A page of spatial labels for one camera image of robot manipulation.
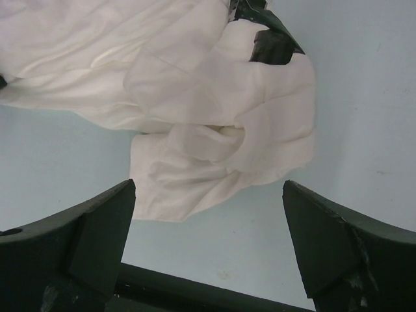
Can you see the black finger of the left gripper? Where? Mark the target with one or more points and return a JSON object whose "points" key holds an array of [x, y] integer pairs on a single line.
{"points": [[272, 48]]}

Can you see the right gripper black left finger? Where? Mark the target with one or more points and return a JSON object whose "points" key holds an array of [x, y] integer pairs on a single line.
{"points": [[68, 261]]}

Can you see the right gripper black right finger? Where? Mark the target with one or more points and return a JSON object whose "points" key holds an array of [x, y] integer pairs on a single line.
{"points": [[349, 261]]}

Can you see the white t-shirt with robot print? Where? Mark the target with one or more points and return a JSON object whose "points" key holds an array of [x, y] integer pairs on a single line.
{"points": [[208, 122]]}

